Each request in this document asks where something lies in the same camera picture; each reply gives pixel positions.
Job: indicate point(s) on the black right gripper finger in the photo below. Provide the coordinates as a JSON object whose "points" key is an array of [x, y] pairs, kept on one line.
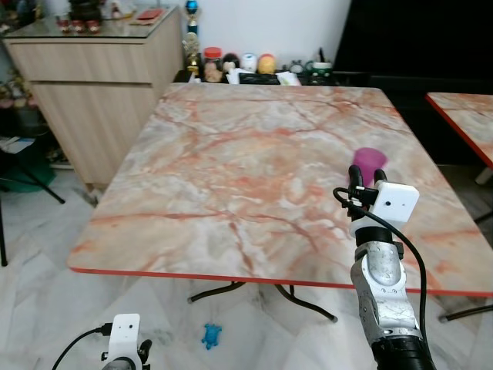
{"points": [[356, 177], [380, 178]]}

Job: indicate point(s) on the purple plastic cup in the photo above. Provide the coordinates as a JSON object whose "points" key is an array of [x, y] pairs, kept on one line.
{"points": [[371, 159]]}

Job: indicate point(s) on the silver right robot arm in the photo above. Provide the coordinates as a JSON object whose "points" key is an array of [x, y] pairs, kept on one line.
{"points": [[381, 297]]}

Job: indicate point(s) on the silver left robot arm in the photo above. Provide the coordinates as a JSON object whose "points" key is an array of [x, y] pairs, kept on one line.
{"points": [[117, 365]]}

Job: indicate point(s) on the blue toy turtle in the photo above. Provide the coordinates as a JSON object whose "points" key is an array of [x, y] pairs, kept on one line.
{"points": [[212, 337]]}

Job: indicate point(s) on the marble pattern folding table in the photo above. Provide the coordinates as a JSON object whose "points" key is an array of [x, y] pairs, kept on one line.
{"points": [[254, 169]]}

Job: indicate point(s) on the red edged marble table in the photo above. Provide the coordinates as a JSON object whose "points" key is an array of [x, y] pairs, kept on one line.
{"points": [[466, 119]]}

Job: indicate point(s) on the green mug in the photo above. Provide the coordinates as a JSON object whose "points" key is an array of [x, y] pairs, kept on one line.
{"points": [[322, 73]]}

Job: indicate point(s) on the black tv unit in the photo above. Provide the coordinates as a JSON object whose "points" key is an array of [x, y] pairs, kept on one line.
{"points": [[416, 46]]}

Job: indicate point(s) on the orange round figurine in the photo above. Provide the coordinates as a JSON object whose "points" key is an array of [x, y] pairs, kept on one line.
{"points": [[266, 65]]}

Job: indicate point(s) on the white round figurine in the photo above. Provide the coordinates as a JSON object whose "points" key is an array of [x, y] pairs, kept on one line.
{"points": [[249, 62]]}

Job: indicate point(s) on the dark brown figurine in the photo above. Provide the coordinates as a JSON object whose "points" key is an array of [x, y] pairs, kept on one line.
{"points": [[231, 65]]}

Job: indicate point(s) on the red lidded jar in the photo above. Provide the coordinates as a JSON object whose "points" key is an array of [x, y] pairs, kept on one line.
{"points": [[212, 65]]}

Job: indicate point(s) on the black metal stand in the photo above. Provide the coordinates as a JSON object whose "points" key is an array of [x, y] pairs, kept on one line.
{"points": [[35, 183]]}

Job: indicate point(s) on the gold and blue trophy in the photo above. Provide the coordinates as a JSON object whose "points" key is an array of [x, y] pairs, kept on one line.
{"points": [[192, 42]]}

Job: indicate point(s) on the green plastic basin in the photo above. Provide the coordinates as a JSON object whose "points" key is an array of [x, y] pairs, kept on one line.
{"points": [[23, 176]]}

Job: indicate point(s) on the red flat packet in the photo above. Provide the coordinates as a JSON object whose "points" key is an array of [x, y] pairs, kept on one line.
{"points": [[148, 15]]}

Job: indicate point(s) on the light wooden cabinet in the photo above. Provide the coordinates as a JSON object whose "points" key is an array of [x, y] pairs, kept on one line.
{"points": [[92, 92]]}

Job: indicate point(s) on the red small ornaments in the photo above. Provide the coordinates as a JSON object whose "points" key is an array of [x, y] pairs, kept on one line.
{"points": [[77, 26]]}

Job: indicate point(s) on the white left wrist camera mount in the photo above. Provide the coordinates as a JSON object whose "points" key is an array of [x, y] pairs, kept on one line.
{"points": [[125, 335]]}

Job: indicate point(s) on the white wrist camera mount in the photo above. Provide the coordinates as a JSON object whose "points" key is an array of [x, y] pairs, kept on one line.
{"points": [[125, 335], [394, 204]]}

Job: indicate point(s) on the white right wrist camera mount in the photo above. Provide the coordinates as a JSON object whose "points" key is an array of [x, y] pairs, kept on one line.
{"points": [[394, 204]]}

